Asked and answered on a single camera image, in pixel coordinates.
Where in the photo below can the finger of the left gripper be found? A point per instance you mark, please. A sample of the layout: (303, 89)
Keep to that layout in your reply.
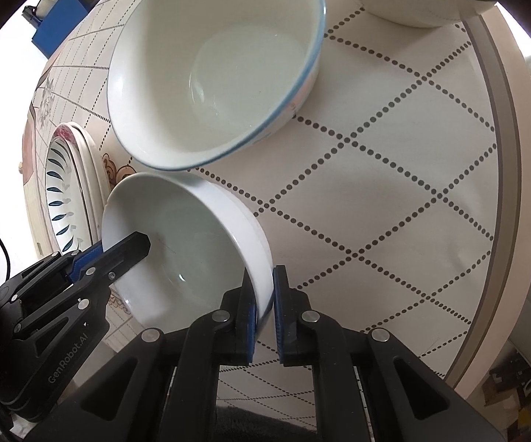
(113, 259)

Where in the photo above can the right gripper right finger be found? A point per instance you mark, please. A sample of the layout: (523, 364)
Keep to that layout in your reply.
(368, 386)

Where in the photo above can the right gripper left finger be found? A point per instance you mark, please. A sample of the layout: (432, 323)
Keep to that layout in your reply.
(161, 386)

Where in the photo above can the pink rose white plate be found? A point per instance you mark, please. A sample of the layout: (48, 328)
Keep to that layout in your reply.
(91, 175)

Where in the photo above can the white bowl red flowers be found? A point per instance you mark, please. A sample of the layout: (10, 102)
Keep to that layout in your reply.
(203, 242)

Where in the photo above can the blue rim white bowl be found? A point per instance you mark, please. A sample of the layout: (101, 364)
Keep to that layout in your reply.
(193, 81)

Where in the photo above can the blue leaf pattern plate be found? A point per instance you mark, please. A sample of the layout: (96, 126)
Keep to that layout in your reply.
(64, 200)

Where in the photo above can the patterned diamond tablecloth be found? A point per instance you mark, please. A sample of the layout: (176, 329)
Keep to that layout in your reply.
(397, 197)

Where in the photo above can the blue folded mat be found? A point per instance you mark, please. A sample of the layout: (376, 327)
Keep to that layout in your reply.
(57, 25)

